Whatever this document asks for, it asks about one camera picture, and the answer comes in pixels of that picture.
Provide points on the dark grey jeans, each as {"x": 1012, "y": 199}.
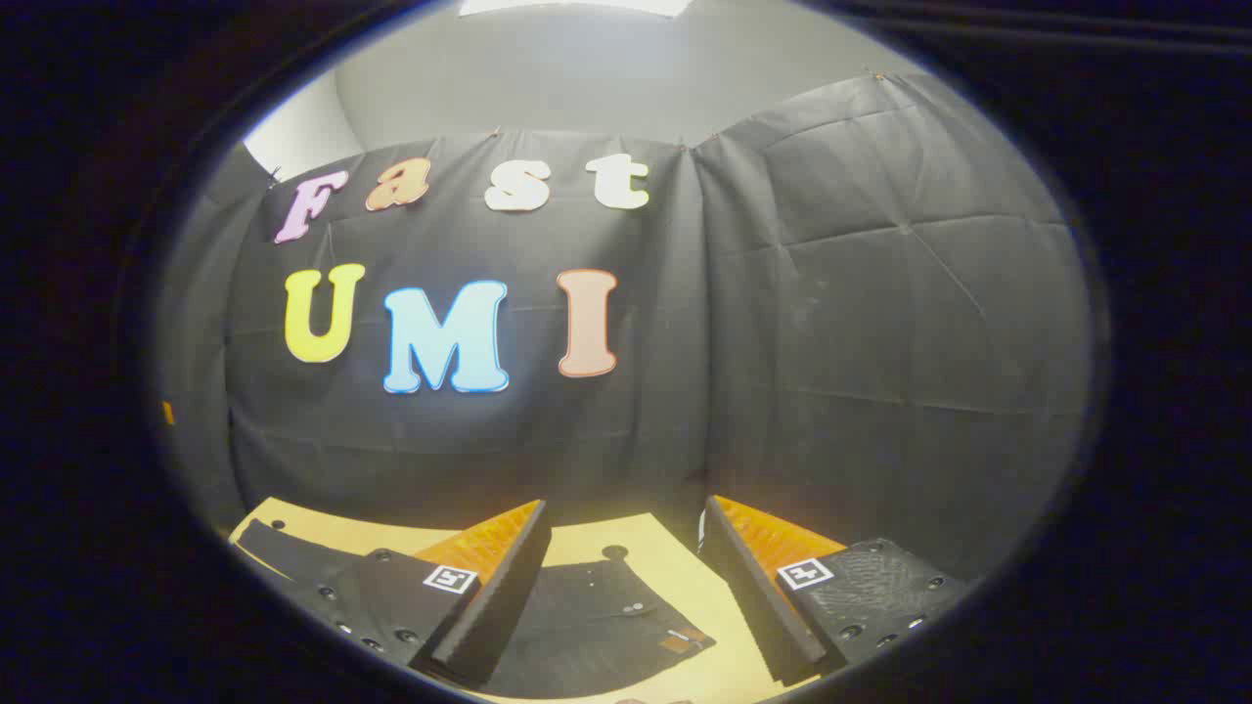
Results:
{"x": 587, "y": 626}

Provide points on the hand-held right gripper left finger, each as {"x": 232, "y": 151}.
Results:
{"x": 499, "y": 606}

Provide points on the black backdrop cloth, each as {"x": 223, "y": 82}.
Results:
{"x": 861, "y": 323}

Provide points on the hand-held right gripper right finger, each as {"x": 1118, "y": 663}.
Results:
{"x": 753, "y": 606}

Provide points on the ceiling light panel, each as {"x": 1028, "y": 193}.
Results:
{"x": 572, "y": 6}

